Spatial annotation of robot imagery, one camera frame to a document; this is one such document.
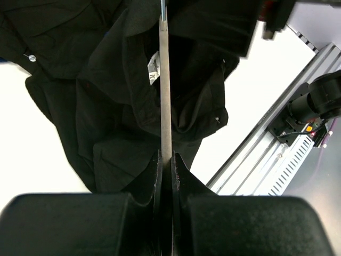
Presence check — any black button shirt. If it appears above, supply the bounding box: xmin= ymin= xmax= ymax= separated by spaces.
xmin=1 ymin=1 xmax=262 ymax=193

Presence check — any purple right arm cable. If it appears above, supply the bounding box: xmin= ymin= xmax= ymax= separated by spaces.
xmin=321 ymin=121 xmax=336 ymax=149

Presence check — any aluminium mounting rail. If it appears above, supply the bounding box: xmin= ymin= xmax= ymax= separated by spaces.
xmin=207 ymin=44 xmax=340 ymax=196

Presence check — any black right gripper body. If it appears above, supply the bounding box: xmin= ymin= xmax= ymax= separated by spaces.
xmin=258 ymin=0 xmax=295 ymax=40

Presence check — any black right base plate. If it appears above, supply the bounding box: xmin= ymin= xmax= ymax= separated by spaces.
xmin=267 ymin=83 xmax=323 ymax=146

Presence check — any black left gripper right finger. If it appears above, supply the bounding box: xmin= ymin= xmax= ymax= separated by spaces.
xmin=171 ymin=153 xmax=334 ymax=255

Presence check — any white slotted cable duct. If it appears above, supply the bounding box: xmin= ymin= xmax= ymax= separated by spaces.
xmin=266 ymin=135 xmax=313 ymax=196

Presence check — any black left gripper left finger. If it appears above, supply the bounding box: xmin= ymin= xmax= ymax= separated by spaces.
xmin=1 ymin=153 xmax=162 ymax=255

